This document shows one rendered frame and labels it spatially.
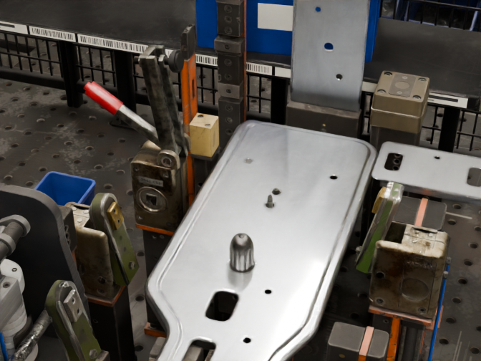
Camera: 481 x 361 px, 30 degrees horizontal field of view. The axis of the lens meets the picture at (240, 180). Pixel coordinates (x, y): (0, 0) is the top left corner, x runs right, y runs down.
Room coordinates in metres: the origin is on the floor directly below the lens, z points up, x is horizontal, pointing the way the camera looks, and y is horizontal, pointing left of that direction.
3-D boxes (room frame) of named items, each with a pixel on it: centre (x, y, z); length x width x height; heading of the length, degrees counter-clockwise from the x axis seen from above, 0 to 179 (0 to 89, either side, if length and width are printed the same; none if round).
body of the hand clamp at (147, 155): (1.02, 0.12, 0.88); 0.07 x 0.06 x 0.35; 72
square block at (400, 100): (1.19, -0.25, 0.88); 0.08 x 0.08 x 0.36; 72
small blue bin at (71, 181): (1.26, 0.33, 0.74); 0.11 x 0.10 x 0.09; 162
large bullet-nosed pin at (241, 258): (0.85, 0.00, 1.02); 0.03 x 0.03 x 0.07
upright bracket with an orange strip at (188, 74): (1.11, 0.07, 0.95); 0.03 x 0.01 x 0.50; 162
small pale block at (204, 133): (1.08, 0.05, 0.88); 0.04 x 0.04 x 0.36; 72
